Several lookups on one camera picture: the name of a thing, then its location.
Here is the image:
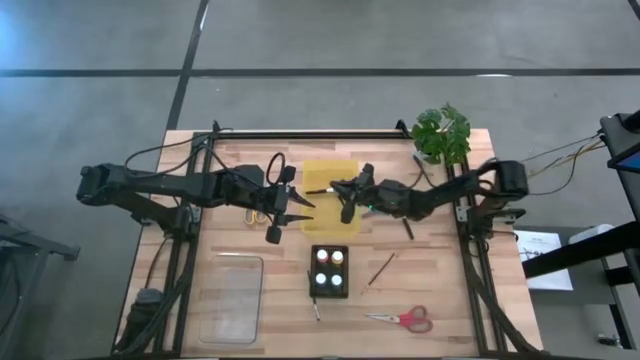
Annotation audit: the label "yellow plastic bin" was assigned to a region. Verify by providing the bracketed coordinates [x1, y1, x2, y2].
[298, 158, 362, 237]

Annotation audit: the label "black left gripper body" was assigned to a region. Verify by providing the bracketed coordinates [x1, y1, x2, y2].
[249, 167, 297, 245]

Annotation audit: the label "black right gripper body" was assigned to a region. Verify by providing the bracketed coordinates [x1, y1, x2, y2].
[339, 163, 406, 225]

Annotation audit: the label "red-handled scissors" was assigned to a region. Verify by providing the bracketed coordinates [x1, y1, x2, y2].
[363, 304, 434, 335]

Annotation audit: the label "yellow-handled scissors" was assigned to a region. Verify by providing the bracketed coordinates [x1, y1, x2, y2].
[242, 208, 269, 226]

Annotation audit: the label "clear plastic container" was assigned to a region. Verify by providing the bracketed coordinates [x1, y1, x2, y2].
[198, 253, 265, 346]

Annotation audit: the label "grey metal stand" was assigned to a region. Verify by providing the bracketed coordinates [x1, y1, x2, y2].
[0, 213, 81, 351]

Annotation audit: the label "yellow and black cable bundle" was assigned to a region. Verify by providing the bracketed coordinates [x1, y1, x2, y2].
[519, 130, 606, 197]

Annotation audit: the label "black slotted plastic basket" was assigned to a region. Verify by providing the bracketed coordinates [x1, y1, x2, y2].
[309, 243, 350, 300]

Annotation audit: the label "black paintbrush white tip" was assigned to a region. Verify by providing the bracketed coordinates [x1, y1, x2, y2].
[306, 269, 321, 322]

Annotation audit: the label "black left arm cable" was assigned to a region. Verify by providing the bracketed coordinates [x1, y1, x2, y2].
[123, 127, 287, 189]

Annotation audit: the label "green artificial plant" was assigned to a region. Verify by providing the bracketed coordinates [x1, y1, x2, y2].
[410, 102, 472, 167]

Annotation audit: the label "white paper sheet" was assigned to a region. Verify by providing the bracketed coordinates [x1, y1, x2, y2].
[513, 229, 575, 292]

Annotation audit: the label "white plastic box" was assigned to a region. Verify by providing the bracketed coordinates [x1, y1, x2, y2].
[568, 223, 615, 245]

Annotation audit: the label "black equipment cart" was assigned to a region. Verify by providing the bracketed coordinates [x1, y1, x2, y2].
[522, 110, 640, 351]

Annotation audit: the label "black aluminium table frame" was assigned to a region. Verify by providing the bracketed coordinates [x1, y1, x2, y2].
[112, 119, 544, 359]

